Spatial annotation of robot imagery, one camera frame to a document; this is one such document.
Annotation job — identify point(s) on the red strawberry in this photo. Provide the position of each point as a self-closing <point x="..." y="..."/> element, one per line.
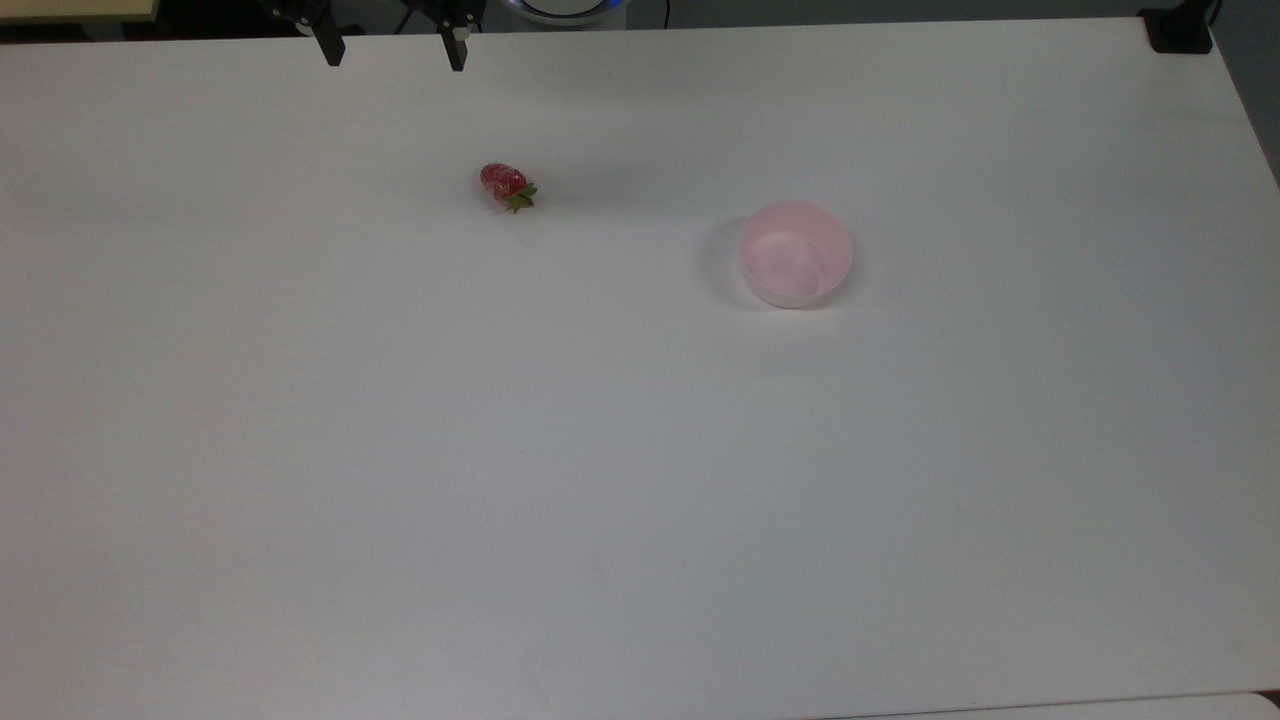
<point x="502" y="181"/>

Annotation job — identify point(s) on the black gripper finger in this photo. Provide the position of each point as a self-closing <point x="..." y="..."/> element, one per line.
<point x="328" y="42"/>
<point x="456" y="45"/>

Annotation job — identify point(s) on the beige table board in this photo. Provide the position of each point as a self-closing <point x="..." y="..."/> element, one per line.
<point x="75" y="9"/>

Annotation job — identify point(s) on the pink plastic bowl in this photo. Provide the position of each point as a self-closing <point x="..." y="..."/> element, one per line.
<point x="795" y="262"/>

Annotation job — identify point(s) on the black table clamp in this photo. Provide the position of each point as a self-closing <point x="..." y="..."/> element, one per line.
<point x="1178" y="30"/>

